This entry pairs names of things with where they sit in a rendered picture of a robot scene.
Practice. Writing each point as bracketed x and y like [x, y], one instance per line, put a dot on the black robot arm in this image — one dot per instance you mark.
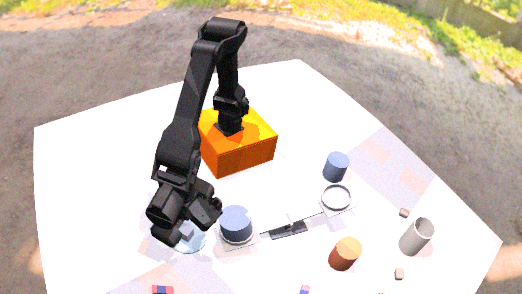
[217, 44]

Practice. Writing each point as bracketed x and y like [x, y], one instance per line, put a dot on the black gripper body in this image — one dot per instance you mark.
[173, 236]

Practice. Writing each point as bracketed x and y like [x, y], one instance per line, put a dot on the orange cylinder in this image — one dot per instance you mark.
[345, 253]

